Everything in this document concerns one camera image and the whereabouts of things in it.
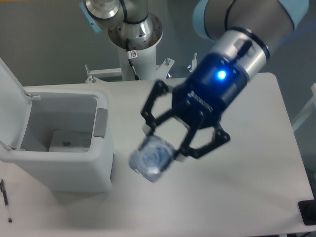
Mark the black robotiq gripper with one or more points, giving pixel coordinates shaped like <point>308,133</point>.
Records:
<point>210,89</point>

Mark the clear plastic water bottle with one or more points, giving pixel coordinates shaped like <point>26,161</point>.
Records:
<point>152,157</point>

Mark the clear plastic wrapper bag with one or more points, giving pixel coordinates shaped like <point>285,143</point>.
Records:
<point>70,141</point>

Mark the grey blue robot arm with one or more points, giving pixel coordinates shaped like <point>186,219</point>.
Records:
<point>246,32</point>

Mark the white plastic trash can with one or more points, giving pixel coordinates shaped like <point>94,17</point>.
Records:
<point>70,110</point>

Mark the white trash can lid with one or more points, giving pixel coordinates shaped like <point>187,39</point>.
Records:
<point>15,109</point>

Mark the black device at table edge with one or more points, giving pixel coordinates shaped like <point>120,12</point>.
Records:
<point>308,211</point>

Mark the black ballpoint pen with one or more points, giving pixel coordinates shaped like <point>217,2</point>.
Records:
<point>3,190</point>

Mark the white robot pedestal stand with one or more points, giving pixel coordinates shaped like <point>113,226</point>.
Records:
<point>135,63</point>

